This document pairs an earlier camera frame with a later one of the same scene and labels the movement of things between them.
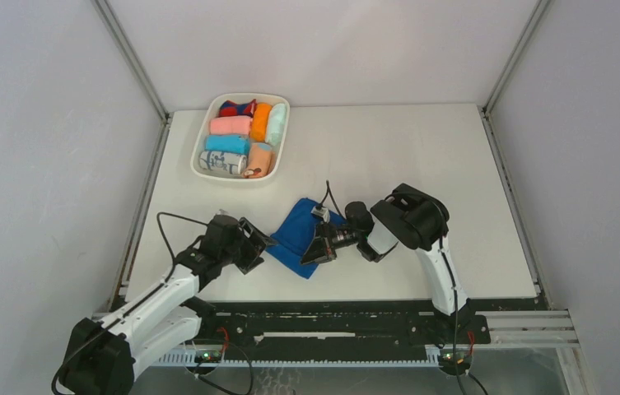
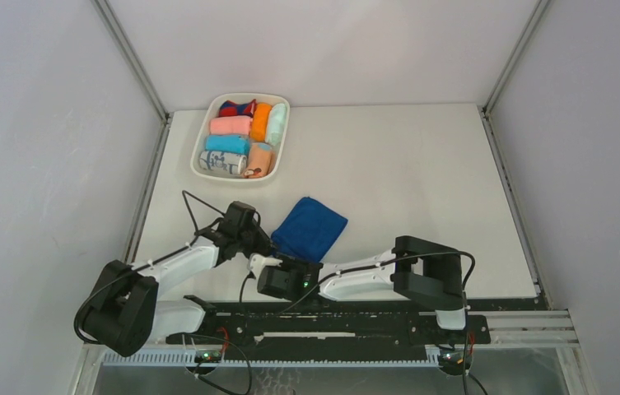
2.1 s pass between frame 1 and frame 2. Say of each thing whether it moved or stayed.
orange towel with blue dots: stayed
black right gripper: moved
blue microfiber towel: stayed
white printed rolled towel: stayed
